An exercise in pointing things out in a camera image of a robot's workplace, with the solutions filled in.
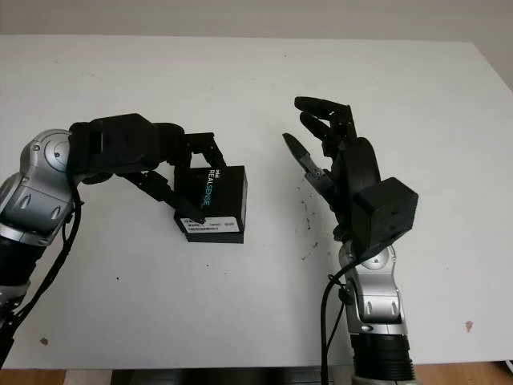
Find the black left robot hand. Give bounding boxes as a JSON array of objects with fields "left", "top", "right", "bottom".
[{"left": 119, "top": 122, "right": 229, "bottom": 225}]

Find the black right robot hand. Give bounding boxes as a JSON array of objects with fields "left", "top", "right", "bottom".
[{"left": 281, "top": 95, "right": 382, "bottom": 242}]

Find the black RealSense box lid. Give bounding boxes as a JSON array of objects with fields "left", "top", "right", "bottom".
[{"left": 173, "top": 164, "right": 250, "bottom": 235}]

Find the dark robot torso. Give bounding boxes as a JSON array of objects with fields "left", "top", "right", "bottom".
[{"left": 110, "top": 364, "right": 357, "bottom": 385}]

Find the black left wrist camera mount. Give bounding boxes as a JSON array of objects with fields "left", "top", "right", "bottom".
[{"left": 68, "top": 113, "right": 162, "bottom": 186}]

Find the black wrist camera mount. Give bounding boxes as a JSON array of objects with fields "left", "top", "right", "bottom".
[
  {"left": 350, "top": 176, "right": 419, "bottom": 258},
  {"left": 68, "top": 113, "right": 162, "bottom": 186}
]

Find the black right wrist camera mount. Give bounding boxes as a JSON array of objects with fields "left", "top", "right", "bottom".
[{"left": 350, "top": 176, "right": 419, "bottom": 258}]

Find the black camera box base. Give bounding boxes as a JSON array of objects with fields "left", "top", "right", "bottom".
[{"left": 184, "top": 229, "right": 246, "bottom": 245}]

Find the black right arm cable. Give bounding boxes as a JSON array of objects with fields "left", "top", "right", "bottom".
[{"left": 320, "top": 247, "right": 362, "bottom": 385}]

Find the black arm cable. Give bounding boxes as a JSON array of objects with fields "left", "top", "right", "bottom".
[
  {"left": 320, "top": 247, "right": 362, "bottom": 385},
  {"left": 0, "top": 191, "right": 86, "bottom": 342}
]

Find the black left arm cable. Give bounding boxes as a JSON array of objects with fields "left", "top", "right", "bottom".
[{"left": 0, "top": 191, "right": 86, "bottom": 342}]

